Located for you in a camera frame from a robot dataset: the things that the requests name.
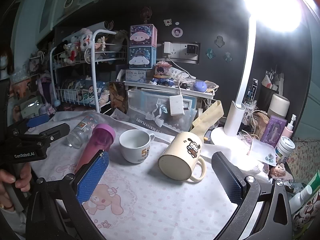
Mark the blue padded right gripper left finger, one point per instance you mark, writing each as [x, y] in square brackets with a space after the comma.
[89, 175]

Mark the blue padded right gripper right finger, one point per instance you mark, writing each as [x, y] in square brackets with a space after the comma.
[230, 177]

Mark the pink plastic tumbler with lid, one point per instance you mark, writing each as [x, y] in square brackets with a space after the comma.
[102, 138]

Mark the white ceramic cup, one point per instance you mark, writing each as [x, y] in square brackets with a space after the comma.
[135, 145]

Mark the person's left hand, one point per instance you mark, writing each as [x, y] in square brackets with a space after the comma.
[23, 183]

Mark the white patterned table cloth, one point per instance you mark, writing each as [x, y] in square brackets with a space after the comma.
[153, 206]

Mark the cream cartoon dog mug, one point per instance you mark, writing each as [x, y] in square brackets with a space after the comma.
[182, 159]

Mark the white jar with label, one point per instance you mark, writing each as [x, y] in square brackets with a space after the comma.
[284, 149]

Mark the white spray bottle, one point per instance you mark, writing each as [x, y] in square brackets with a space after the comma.
[298, 200]

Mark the purple card box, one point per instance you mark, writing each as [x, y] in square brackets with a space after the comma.
[273, 130]

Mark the white pump bottle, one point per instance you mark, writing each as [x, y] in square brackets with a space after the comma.
[288, 130]

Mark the white cylindrical humidifier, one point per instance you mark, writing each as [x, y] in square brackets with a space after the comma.
[279, 106]

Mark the white power adapter block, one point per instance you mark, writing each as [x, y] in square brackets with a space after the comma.
[176, 105]

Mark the purple round case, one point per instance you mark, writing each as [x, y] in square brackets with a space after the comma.
[200, 86]

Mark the clear bag with bow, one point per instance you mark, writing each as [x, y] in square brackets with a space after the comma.
[151, 110]

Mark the white desk riser shelf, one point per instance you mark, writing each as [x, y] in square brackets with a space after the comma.
[170, 89]

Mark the white plush toy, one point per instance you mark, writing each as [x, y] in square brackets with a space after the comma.
[83, 40]

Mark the small anime figure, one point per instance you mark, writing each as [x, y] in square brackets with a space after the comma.
[162, 69]

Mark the blue cartoon storage box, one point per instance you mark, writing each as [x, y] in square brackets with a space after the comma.
[143, 57]

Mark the pink cartoon storage box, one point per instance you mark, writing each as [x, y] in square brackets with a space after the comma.
[143, 35]

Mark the white wire rack shelf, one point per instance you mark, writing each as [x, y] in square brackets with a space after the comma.
[108, 46]

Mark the white wall charger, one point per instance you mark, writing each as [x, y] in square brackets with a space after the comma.
[167, 47]

